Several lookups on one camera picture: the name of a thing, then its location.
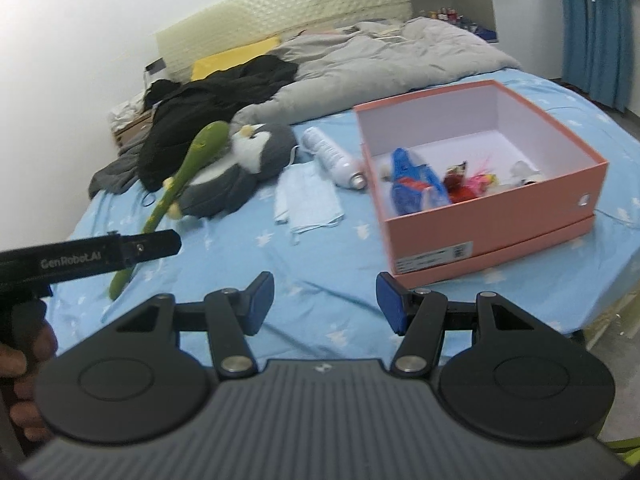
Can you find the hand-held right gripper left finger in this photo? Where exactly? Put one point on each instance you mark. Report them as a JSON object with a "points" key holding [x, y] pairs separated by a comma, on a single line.
{"points": [[260, 305]]}

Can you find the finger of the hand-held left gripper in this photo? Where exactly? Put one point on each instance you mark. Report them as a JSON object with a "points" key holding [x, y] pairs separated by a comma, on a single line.
{"points": [[155, 246]]}

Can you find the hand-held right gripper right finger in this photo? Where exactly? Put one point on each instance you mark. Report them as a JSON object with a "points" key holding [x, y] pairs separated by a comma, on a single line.
{"points": [[387, 305]]}

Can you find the pink cardboard box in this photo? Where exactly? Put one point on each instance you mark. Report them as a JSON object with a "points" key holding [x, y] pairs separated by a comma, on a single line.
{"points": [[475, 230]]}

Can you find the blue plastic tissue pack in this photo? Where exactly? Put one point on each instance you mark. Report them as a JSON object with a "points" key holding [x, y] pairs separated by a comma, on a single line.
{"points": [[407, 185]]}

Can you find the white fluffy scrunchie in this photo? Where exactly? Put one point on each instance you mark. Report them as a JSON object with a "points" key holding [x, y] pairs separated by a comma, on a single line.
{"points": [[385, 174]]}

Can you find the red foil packet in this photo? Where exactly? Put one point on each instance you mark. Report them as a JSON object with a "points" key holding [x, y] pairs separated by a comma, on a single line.
{"points": [[457, 190]]}

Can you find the brown snack packet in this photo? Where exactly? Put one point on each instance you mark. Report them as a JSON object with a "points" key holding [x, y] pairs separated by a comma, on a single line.
{"points": [[457, 169]]}

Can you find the panda plush toy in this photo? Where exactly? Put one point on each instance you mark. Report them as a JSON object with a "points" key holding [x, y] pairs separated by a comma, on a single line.
{"points": [[522, 170]]}

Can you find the person's left hand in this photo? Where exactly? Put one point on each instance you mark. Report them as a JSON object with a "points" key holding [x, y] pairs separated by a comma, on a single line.
{"points": [[25, 410]]}

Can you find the blue star print bedsheet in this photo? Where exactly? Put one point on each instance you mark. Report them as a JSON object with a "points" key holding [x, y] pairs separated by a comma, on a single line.
{"points": [[325, 260]]}

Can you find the dark grey blanket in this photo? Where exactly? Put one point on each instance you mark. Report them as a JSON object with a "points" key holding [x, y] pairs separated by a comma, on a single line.
{"points": [[115, 175]]}

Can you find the green plush stick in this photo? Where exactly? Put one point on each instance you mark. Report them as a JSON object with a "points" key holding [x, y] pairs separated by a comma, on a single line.
{"points": [[200, 150]]}

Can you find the blue face mask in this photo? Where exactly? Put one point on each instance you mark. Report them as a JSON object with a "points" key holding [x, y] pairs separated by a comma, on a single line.
{"points": [[285, 200]]}

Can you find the brown cardboard box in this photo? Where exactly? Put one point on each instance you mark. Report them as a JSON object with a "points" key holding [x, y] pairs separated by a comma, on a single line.
{"points": [[132, 130]]}

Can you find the white face mask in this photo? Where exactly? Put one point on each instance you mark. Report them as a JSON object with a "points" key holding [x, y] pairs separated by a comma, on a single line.
{"points": [[317, 200]]}

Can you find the white crumpled clothes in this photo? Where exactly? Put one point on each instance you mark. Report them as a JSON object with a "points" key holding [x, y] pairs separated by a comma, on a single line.
{"points": [[125, 112]]}

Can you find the grey penguin plush toy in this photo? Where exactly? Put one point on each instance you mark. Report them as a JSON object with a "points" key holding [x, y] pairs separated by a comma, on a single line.
{"points": [[260, 155]]}

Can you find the black bag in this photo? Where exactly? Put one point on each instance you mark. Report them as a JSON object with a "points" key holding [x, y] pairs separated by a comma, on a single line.
{"points": [[160, 92]]}

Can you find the white plastic bottle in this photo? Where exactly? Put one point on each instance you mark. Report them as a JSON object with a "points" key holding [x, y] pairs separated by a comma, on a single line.
{"points": [[330, 155]]}

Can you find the black clothing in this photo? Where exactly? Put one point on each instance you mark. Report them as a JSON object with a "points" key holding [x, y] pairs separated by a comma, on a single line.
{"points": [[210, 95]]}

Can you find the yellow pillow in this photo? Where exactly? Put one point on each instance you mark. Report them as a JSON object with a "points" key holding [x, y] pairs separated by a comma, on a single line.
{"points": [[225, 60]]}

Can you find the light grey duvet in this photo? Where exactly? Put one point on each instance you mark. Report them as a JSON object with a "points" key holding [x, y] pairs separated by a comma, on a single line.
{"points": [[390, 60]]}

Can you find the beige quilted headboard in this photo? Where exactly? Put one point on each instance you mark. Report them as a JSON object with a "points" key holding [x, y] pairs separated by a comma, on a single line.
{"points": [[300, 5]]}

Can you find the row of small bottles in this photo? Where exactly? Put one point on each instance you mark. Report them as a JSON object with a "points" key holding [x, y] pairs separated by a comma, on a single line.
{"points": [[445, 15]]}

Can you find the blue curtain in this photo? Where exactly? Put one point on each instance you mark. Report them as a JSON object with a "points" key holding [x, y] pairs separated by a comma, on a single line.
{"points": [[590, 35]]}

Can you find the black wall socket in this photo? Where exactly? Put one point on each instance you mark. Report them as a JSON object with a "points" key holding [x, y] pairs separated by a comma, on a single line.
{"points": [[155, 65]]}

